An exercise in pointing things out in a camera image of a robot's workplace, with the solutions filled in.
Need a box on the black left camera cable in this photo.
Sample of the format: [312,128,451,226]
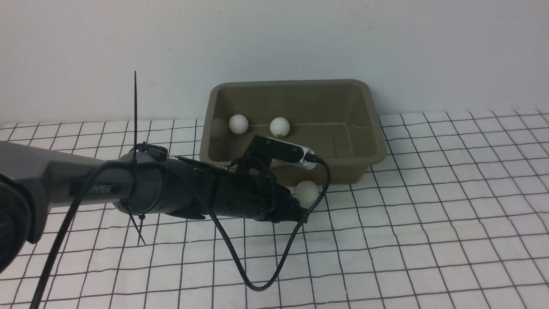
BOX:
[28,155,332,309]

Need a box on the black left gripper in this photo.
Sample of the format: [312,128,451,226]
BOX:
[176,157,308,223]

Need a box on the white ball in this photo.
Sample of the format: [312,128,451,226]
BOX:
[228,114,249,135]
[295,180,319,209]
[269,117,291,138]

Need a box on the olive green plastic bin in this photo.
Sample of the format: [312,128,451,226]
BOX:
[199,79,387,185]

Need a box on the white grid-pattern tablecloth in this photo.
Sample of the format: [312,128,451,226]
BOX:
[0,110,549,309]

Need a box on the black cable tie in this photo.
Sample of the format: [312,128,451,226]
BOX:
[125,70,146,247]

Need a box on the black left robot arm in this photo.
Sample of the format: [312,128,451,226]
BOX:
[0,141,308,270]

